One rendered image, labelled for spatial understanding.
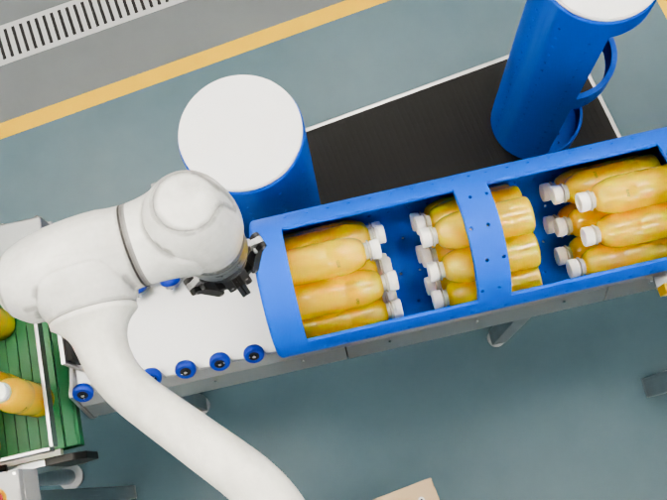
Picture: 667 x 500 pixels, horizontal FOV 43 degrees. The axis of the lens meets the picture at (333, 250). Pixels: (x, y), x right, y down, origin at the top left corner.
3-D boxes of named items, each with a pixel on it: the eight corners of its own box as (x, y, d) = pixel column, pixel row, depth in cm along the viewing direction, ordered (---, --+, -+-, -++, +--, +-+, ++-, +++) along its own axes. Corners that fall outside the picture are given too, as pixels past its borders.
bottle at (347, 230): (284, 276, 175) (380, 255, 176) (281, 272, 168) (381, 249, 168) (277, 242, 177) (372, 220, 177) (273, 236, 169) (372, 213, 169)
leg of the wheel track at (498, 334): (506, 344, 276) (543, 309, 215) (489, 348, 276) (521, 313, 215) (502, 327, 278) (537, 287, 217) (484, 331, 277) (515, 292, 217)
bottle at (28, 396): (16, 398, 189) (-26, 389, 169) (43, 377, 190) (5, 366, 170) (34, 425, 187) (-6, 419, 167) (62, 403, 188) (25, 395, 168)
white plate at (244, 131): (328, 131, 187) (329, 133, 188) (244, 51, 193) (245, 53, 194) (234, 215, 183) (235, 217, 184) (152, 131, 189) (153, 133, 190)
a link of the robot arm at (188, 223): (235, 187, 108) (136, 218, 108) (212, 141, 93) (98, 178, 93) (259, 265, 106) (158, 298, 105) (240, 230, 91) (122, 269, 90)
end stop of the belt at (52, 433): (58, 446, 181) (53, 445, 178) (55, 446, 181) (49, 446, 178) (35, 268, 191) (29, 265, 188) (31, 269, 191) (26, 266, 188)
